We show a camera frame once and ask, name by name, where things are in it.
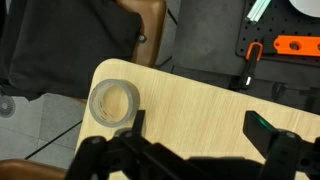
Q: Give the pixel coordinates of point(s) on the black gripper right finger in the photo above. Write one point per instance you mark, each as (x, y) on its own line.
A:
(259, 132)

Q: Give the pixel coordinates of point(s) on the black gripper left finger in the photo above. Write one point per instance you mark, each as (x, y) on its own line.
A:
(138, 124)

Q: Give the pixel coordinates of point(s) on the black jacket on chair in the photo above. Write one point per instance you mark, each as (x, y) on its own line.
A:
(54, 46)

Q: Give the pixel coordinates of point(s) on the brown leather chair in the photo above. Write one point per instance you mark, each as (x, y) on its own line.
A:
(153, 15)

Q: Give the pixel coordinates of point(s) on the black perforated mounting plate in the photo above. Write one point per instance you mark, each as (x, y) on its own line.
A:
(280, 18)

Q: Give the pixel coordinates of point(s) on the grey duct tape roll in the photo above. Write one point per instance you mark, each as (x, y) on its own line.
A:
(114, 102)

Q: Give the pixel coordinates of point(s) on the black clamp orange handle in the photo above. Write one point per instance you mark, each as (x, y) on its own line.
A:
(253, 55)

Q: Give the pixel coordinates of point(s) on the orange printed bracket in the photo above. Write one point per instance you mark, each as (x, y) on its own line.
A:
(297, 45)

